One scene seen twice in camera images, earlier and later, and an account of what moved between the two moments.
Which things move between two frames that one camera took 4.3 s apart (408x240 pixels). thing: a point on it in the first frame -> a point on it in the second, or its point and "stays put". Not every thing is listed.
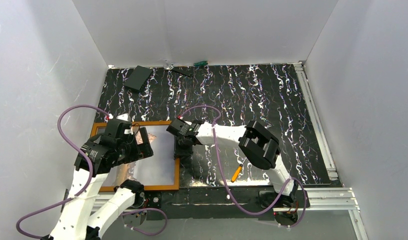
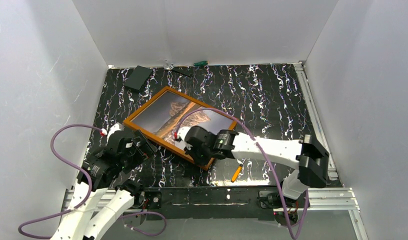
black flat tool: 185,70 stays put
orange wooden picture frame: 160,171 -> 170,111
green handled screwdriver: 203,63 stays put
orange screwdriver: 236,172 stays put
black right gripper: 183,145 -> 192,145
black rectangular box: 138,78 stays put
